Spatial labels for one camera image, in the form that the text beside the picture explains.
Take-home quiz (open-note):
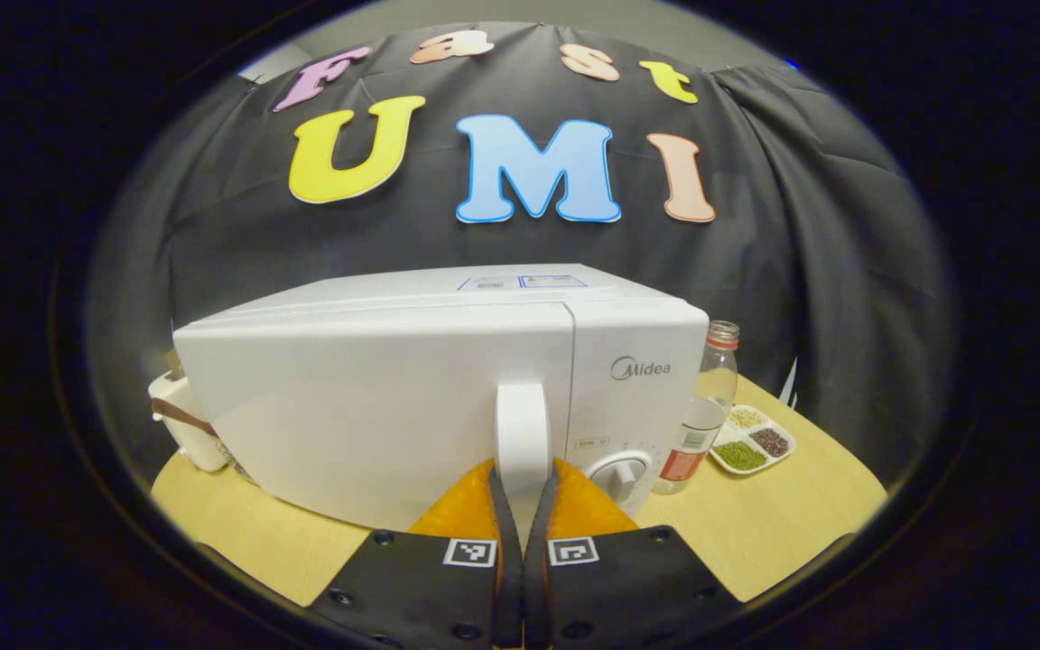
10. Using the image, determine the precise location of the brown wooden spoon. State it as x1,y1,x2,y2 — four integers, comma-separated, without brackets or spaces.
152,400,218,440

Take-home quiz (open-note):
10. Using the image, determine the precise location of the white toaster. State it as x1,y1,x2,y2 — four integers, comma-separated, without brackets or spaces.
148,352,234,473

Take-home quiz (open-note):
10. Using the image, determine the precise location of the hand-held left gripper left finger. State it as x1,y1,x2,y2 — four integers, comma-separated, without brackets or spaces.
308,459,524,649

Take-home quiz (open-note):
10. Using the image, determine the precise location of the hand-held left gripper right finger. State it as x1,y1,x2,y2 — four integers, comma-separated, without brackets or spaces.
523,459,742,649

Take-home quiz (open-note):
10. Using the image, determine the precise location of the white divided dish with grains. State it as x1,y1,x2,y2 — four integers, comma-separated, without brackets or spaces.
708,404,797,476

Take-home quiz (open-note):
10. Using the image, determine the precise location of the white microwave oven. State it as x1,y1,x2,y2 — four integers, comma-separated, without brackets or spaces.
172,264,710,534

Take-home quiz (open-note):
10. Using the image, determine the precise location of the glass bottle with red label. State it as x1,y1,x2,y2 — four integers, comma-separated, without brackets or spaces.
653,320,741,495

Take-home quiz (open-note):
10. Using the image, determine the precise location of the black backdrop cloth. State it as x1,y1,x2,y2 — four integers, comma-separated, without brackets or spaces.
91,23,950,506

